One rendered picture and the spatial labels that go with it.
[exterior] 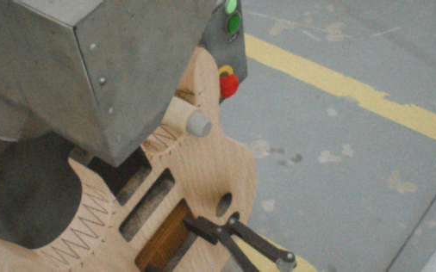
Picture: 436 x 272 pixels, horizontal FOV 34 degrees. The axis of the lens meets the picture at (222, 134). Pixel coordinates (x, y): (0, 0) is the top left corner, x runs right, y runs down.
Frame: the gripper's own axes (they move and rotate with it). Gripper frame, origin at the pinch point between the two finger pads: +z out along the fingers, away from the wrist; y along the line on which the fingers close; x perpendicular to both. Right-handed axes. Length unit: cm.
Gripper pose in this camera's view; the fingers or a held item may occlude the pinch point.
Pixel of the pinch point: (171, 246)
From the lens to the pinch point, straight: 90.8
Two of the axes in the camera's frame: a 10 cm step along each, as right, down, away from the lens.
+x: -1.9, -5.5, -8.1
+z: -8.0, -4.0, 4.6
